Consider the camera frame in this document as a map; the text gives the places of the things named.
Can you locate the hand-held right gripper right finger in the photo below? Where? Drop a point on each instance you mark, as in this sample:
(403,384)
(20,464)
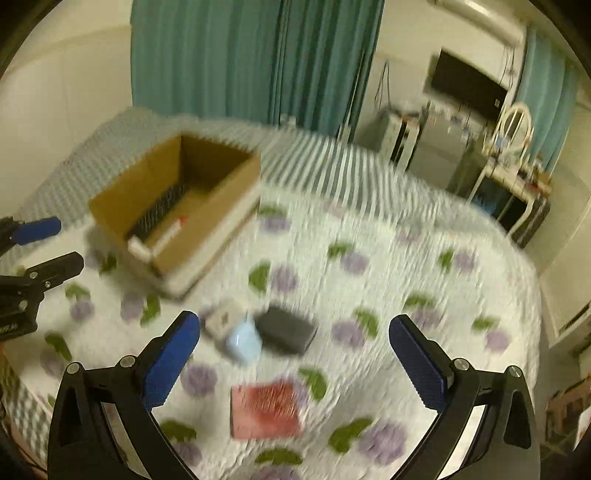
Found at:
(422,364)

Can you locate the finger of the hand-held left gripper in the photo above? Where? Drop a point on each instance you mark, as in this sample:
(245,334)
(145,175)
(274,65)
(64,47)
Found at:
(34,230)
(55,267)

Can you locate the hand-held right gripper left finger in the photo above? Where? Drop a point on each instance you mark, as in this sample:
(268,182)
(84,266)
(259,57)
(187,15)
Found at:
(168,357)

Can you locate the small white box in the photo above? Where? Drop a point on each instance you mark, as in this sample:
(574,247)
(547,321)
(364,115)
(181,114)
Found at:
(224,318)

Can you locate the light blue case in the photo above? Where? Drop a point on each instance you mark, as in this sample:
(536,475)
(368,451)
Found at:
(243,344)

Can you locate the red packet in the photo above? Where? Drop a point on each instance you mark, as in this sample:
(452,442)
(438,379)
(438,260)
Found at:
(264,410)

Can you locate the dark grey box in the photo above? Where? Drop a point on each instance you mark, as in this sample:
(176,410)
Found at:
(286,330)

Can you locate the cardboard box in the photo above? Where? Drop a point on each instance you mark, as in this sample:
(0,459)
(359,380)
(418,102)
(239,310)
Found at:
(184,203)

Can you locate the floral printed blanket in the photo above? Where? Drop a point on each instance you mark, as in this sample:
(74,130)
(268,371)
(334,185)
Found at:
(369,295)

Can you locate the white tube with red label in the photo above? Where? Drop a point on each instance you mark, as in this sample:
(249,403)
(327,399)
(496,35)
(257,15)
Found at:
(159,239)

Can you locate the black hairbrush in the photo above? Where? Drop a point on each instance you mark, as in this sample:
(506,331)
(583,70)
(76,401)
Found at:
(159,210)

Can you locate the white dressing table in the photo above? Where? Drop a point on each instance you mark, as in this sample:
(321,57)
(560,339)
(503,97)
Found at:
(512,184)

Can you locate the grey cabinet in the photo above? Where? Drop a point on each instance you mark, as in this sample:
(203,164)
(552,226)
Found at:
(434,141)

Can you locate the grey checkered bedsheet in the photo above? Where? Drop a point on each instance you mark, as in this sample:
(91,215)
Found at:
(323,157)

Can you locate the white vanity mirror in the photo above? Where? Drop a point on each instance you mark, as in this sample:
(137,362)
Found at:
(510,127)

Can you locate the teal window curtain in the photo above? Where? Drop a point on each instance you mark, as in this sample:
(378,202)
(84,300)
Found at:
(547,106)

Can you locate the white air conditioner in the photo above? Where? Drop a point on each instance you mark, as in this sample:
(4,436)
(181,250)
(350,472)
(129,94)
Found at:
(485,18)

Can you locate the black wall television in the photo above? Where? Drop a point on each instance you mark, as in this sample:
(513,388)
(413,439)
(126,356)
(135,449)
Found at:
(466,85)

